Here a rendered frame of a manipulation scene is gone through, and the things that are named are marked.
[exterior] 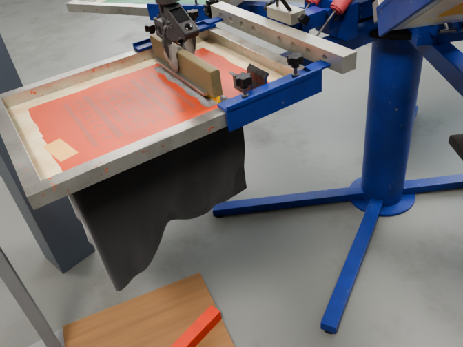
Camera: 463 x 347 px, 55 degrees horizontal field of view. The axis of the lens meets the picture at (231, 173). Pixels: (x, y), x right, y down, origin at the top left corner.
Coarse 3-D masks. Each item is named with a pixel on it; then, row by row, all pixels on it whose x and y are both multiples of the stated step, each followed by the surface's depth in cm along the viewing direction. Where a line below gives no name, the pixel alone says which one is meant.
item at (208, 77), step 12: (156, 36) 138; (156, 48) 140; (180, 48) 128; (180, 60) 127; (192, 60) 121; (180, 72) 131; (192, 72) 123; (204, 72) 116; (216, 72) 115; (204, 84) 119; (216, 84) 116; (216, 96) 118
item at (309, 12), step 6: (312, 6) 149; (306, 12) 145; (312, 12) 144; (318, 12) 144; (324, 12) 145; (312, 18) 144; (318, 18) 145; (324, 18) 147; (300, 24) 142; (312, 24) 145; (318, 24) 146
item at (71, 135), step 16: (224, 80) 132; (192, 96) 126; (192, 112) 119; (144, 128) 115; (160, 128) 114; (80, 144) 112; (112, 144) 111; (128, 144) 110; (64, 160) 107; (80, 160) 106
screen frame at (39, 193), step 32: (224, 32) 153; (96, 64) 144; (128, 64) 148; (0, 96) 133; (32, 96) 136; (0, 128) 117; (192, 128) 106; (96, 160) 99; (128, 160) 101; (32, 192) 92; (64, 192) 96
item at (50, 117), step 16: (224, 64) 141; (112, 80) 141; (128, 80) 140; (64, 96) 136; (80, 96) 134; (32, 112) 130; (48, 112) 128; (64, 112) 127; (48, 128) 121; (64, 128) 120
